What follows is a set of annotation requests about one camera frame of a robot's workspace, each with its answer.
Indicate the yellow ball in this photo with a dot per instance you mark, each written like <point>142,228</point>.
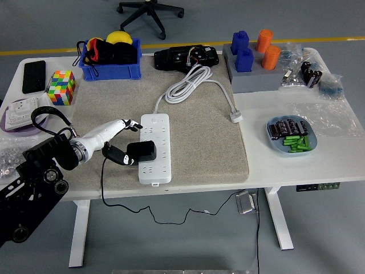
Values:
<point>118,37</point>

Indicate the white wall socket panel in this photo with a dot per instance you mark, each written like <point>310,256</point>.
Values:
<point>45,101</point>
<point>20,112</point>

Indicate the black cloth pouch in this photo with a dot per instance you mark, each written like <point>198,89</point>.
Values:
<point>122,52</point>

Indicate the colourful puzzle cube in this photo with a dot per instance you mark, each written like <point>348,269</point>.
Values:
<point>61,88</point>

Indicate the silver foot pedal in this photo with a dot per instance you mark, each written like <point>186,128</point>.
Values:
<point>245,202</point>

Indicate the purple plate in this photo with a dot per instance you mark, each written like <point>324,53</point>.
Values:
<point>25,132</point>

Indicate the grey-brown mat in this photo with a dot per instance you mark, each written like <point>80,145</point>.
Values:
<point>205,142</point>

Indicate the light blue plate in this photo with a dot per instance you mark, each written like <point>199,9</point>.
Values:
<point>312,142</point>

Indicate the clear bag of metal parts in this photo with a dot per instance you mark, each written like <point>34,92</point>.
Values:
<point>292,80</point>

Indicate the white table leg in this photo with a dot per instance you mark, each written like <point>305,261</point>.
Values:
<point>278,217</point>
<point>80,228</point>

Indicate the clear bag of small parts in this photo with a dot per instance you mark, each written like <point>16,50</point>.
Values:
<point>293,55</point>

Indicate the black power adapter plug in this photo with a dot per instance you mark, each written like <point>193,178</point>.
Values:
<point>142,149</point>

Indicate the black office chair base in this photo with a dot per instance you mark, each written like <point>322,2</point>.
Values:
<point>145,8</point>

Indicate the clear bag of black capacitors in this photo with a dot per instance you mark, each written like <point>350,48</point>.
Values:
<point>311,74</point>

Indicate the grey block holder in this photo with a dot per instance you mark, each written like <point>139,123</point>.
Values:
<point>256,81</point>

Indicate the clear bag of screws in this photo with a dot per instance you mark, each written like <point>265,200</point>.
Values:
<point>11,160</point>

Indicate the blue bottle-shaped block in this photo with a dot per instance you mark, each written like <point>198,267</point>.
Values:
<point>239,41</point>
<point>244,60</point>

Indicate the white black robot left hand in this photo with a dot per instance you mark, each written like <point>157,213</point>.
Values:
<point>102,134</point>

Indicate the black table control panel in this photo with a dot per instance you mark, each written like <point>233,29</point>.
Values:
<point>316,187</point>

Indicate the empty clear plastic bag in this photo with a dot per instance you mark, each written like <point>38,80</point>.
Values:
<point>328,118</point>

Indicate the clear bag of blue parts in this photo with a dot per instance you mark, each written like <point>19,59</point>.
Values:
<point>332,87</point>

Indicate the white power strip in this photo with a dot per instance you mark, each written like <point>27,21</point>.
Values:
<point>155,120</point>

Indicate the blue plastic bin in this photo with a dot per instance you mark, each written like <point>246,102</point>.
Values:
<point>114,71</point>

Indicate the orange cylinder block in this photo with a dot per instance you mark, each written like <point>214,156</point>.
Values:
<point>263,40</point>
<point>271,57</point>

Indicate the black smartphone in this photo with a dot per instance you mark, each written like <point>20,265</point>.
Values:
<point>33,77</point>

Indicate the green cylindrical battery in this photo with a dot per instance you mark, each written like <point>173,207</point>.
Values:
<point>298,150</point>
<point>291,139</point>
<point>306,141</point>
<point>289,143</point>
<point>299,147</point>

